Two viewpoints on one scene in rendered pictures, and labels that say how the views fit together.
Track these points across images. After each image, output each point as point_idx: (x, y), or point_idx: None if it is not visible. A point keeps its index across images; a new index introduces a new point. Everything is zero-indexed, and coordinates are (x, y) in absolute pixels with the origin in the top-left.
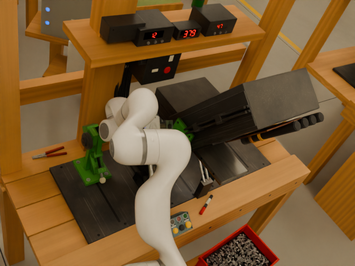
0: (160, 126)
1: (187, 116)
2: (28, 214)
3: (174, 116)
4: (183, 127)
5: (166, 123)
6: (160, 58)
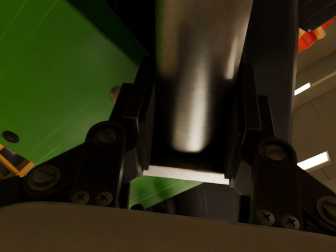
0: (202, 89)
1: (236, 203)
2: None
3: (275, 65)
4: (171, 185)
5: (222, 183)
6: None
